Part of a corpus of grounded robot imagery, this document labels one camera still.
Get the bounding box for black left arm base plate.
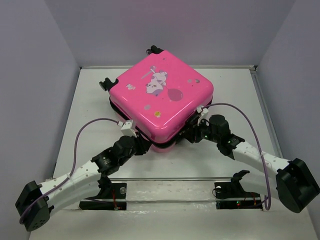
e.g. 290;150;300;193
78;182;127;211

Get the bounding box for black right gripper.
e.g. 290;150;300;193
180;117;220;144

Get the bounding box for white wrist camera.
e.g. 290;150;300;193
196;105;209;126
117;119;137;138

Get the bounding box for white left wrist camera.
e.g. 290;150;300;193
117;119;137;138

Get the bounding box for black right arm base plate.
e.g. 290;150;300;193
212;181;263;210

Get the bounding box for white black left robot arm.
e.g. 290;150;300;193
15;134;152;232

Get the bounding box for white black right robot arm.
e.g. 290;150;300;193
181;114;320;213

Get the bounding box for pink kids suitcase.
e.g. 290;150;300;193
99;45;214;153

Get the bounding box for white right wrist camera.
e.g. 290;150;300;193
196;105;209;126

